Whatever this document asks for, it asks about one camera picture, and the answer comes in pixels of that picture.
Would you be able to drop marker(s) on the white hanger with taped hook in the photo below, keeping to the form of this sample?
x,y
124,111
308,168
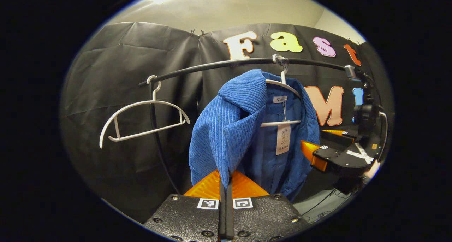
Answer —
x,y
282,123

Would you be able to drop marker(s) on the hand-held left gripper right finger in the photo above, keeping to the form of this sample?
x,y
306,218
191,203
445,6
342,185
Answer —
x,y
261,217

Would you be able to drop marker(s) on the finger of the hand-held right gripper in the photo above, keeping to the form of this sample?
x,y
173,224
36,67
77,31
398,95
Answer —
x,y
328,155
348,135

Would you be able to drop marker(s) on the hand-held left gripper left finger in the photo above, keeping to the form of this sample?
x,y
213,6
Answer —
x,y
190,217

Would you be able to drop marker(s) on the white plastic hanger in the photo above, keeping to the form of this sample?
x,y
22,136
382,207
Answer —
x,y
152,101

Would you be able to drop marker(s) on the black clothes rack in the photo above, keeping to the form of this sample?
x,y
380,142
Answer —
x,y
219,64

